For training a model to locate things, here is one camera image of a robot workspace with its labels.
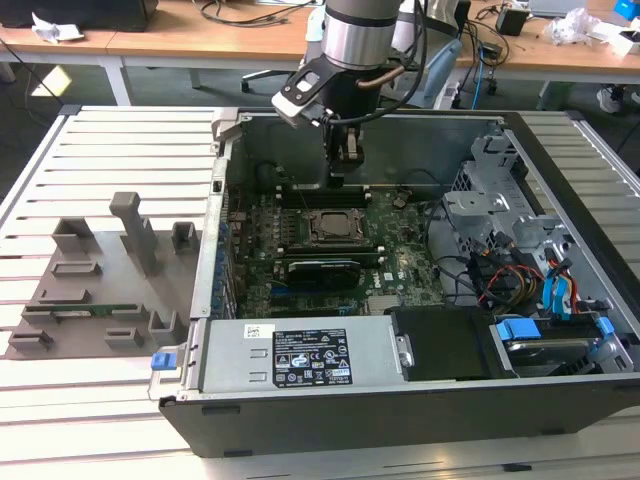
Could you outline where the red yellow black wire bundle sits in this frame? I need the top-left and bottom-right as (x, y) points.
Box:
(467, 244), (546, 314)

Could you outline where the crumpled white paper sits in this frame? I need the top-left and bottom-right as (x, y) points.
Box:
(30, 12), (86, 44)

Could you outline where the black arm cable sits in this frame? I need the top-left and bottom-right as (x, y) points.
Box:
(327, 0), (464, 126)

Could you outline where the copper coloured cable sleeve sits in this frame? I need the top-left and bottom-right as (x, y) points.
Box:
(357, 66), (405, 93)

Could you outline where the black graphics card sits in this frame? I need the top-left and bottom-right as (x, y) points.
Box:
(284, 257), (365, 292)

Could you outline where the silver chipset heatsink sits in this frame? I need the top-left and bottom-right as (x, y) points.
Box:
(367, 294), (402, 316)

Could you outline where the black chair base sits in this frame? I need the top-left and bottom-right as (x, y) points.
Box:
(241, 68), (301, 94)

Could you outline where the metal drive cage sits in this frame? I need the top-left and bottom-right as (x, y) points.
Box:
(442, 132), (576, 264)

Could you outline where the grey power supply unit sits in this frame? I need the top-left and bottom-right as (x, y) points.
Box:
(198, 315), (404, 394)

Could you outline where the hard disk in blue carrier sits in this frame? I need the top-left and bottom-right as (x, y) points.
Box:
(492, 313), (617, 380)

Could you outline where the black plastic bay cover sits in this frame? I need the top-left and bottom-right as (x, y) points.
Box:
(388, 305), (519, 382)

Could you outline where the small black box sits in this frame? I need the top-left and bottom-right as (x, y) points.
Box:
(494, 7), (530, 37)

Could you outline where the grey laptop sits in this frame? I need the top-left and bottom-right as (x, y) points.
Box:
(528, 0), (587, 17)

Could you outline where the blue flat wire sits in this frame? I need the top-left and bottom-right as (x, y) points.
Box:
(555, 273), (577, 321)
(541, 273), (562, 321)

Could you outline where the black PC case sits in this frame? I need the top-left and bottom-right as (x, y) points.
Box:
(148, 107), (640, 459)

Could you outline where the crumpled clear plastic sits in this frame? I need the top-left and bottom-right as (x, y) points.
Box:
(542, 7), (609, 47)

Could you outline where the white sneaker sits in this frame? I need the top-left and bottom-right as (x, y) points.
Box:
(597, 85), (626, 114)

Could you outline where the white flat box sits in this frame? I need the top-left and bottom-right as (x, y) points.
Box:
(589, 27), (640, 57)

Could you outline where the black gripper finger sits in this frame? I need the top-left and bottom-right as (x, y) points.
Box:
(323, 123), (367, 189)

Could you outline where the black bag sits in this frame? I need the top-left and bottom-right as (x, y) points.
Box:
(0, 0), (160, 32)

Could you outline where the green motherboard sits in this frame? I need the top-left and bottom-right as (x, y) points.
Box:
(227, 189), (447, 320)

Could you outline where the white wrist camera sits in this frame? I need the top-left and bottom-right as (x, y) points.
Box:
(271, 57), (334, 130)

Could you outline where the white power strip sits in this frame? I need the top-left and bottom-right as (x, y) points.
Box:
(438, 82), (462, 110)

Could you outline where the CPU socket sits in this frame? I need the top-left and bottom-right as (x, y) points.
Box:
(305, 205), (366, 247)

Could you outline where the blue hanging cable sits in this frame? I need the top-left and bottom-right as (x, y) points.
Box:
(469, 42), (489, 109)

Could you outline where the wooden desk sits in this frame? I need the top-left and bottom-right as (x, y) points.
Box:
(449, 0), (640, 110)
(0, 0), (321, 107)

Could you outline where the grey parts rack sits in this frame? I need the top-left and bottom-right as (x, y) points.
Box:
(2, 191), (206, 361)

